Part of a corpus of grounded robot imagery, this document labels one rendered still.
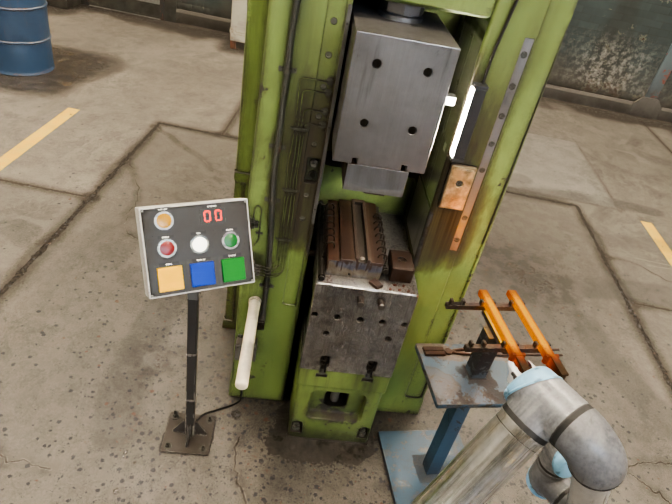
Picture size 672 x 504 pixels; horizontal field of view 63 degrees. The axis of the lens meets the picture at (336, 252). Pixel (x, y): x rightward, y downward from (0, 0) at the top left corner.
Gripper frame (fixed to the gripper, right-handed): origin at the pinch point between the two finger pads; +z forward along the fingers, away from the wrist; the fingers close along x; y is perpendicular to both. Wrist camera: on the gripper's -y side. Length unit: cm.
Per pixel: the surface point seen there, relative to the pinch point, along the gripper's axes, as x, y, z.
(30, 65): -276, 83, 433
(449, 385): -12.7, 26.3, 12.3
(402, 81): -49, -73, 41
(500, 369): 10.9, 26.1, 20.2
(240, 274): -91, -7, 30
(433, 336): -4, 39, 50
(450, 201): -18, -30, 49
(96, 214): -176, 92, 208
